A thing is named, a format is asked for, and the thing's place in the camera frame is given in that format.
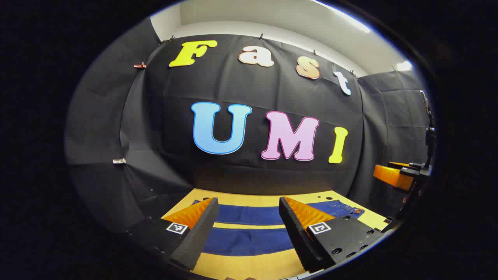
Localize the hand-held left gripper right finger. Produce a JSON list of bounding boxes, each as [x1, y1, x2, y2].
[[279, 196, 386, 273]]

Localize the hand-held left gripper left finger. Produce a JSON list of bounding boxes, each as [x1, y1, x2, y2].
[[126, 197, 219, 271]]

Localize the blue denim jeans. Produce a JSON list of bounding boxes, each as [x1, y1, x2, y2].
[[192, 199, 365, 257]]

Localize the black backdrop cloth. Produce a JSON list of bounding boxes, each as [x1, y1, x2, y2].
[[64, 17, 436, 234]]

